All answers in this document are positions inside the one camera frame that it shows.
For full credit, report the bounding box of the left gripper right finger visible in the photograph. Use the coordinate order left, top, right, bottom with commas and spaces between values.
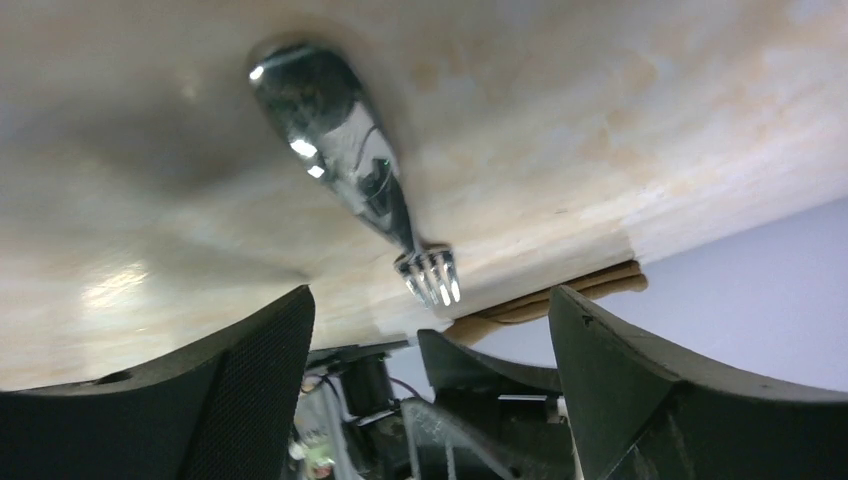
548, 286, 847, 479

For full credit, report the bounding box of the brown cloth napkin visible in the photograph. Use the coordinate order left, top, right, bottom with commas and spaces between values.
442, 259, 649, 347

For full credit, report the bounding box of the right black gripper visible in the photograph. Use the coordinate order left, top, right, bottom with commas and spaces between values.
291, 329, 577, 479

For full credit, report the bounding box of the silver metal fork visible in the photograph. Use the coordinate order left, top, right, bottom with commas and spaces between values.
248, 42, 461, 308

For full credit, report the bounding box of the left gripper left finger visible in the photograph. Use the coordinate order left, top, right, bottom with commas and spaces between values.
1, 286, 315, 479

